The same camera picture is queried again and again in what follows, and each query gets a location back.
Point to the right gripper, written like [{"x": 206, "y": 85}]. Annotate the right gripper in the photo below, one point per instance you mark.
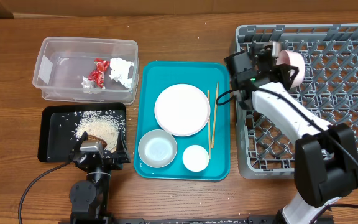
[{"x": 281, "y": 70}]

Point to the small white dish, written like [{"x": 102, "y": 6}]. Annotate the small white dish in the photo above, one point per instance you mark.
[{"x": 195, "y": 158}]

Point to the white napkin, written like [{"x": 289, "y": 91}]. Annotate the white napkin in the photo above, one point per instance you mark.
[{"x": 120, "y": 72}]

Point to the wooden chopstick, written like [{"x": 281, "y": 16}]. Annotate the wooden chopstick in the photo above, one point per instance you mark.
[
  {"x": 214, "y": 119},
  {"x": 209, "y": 125}
]

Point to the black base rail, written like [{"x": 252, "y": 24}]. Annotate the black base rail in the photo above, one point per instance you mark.
[{"x": 258, "y": 219}]

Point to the pink plate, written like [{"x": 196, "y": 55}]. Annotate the pink plate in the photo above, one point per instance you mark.
[{"x": 182, "y": 110}]

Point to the black rectangular tray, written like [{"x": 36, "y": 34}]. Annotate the black rectangular tray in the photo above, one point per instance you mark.
[{"x": 59, "y": 124}]

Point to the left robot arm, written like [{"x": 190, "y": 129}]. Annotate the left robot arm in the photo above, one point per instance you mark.
[{"x": 89, "y": 197}]

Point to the teal serving tray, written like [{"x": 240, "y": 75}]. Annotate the teal serving tray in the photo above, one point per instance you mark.
[{"x": 160, "y": 75}]

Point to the red snack wrapper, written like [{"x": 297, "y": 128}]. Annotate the red snack wrapper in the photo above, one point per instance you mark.
[{"x": 97, "y": 75}]

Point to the grey bowl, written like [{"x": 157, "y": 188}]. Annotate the grey bowl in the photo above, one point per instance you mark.
[{"x": 157, "y": 148}]

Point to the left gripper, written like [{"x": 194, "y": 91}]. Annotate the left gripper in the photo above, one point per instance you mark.
[{"x": 122, "y": 156}]

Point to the white rice pile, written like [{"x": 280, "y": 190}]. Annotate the white rice pile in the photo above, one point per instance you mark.
[{"x": 103, "y": 124}]

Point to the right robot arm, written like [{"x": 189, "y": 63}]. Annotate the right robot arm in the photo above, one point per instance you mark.
[{"x": 326, "y": 159}]

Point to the grey dishwasher rack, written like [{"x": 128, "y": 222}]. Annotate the grey dishwasher rack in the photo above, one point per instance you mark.
[{"x": 329, "y": 90}]

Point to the clear plastic storage bin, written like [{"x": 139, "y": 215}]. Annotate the clear plastic storage bin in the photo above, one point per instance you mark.
[{"x": 64, "y": 63}]

